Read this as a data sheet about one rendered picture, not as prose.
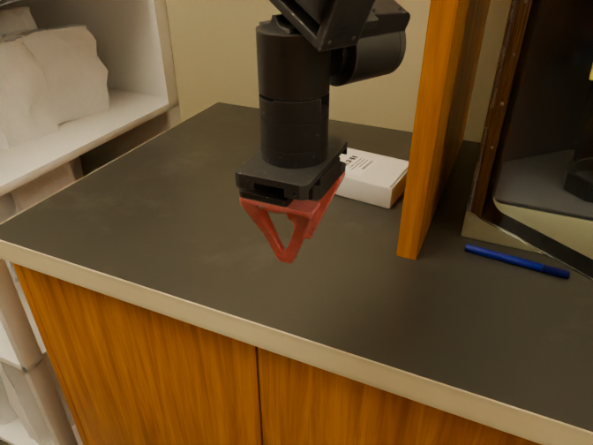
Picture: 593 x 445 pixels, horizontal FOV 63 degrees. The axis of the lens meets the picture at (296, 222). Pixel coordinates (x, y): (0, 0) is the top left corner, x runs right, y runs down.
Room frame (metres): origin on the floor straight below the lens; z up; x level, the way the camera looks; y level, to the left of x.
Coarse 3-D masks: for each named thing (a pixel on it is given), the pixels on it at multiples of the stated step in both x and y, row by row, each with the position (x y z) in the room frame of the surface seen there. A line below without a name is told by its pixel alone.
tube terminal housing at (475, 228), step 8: (472, 216) 0.62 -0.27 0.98; (464, 224) 0.63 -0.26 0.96; (472, 224) 0.62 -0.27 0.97; (480, 224) 0.62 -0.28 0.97; (488, 224) 0.61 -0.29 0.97; (464, 232) 0.63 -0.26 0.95; (472, 232) 0.62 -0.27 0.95; (480, 232) 0.62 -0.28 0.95; (488, 232) 0.61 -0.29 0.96; (496, 232) 0.61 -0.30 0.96; (504, 232) 0.60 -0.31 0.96; (488, 240) 0.61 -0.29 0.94; (496, 240) 0.61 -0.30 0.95; (504, 240) 0.60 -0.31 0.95; (512, 240) 0.60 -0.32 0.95; (520, 248) 0.59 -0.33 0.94; (528, 248) 0.59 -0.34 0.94
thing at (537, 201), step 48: (576, 0) 0.56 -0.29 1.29; (528, 48) 0.59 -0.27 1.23; (576, 48) 0.54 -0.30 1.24; (528, 96) 0.58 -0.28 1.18; (576, 96) 0.53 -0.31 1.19; (528, 144) 0.56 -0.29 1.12; (576, 144) 0.52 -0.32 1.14; (528, 192) 0.55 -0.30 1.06; (576, 192) 0.50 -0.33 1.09; (528, 240) 0.53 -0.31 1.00; (576, 240) 0.49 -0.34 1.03
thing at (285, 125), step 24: (264, 96) 0.38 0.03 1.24; (264, 120) 0.37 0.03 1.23; (288, 120) 0.36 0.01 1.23; (312, 120) 0.36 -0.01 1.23; (264, 144) 0.37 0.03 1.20; (288, 144) 0.36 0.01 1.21; (312, 144) 0.36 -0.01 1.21; (336, 144) 0.41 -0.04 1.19; (240, 168) 0.36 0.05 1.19; (264, 168) 0.36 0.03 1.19; (288, 168) 0.36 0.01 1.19; (312, 168) 0.36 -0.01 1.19; (288, 192) 0.33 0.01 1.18
